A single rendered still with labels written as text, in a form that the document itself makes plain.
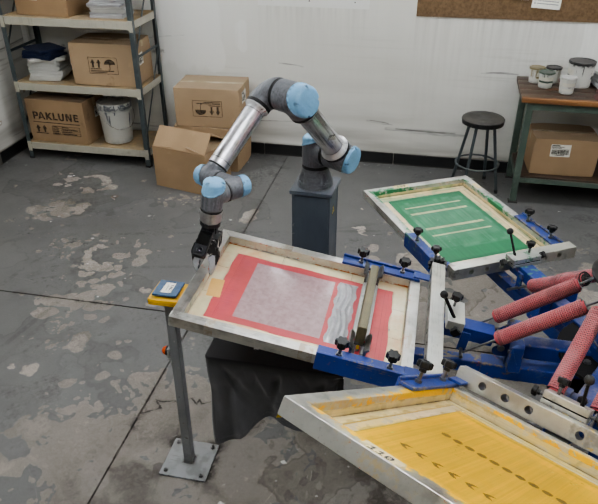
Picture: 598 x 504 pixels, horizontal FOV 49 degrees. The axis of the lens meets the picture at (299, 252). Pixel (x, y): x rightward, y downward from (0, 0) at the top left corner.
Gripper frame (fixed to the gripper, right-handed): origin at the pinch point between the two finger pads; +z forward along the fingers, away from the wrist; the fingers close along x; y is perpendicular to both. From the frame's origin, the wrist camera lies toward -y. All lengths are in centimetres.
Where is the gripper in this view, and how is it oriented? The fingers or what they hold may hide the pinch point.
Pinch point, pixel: (203, 271)
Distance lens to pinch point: 233.8
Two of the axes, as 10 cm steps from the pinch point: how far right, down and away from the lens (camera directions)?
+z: -1.6, 8.3, 5.4
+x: -9.7, -2.4, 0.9
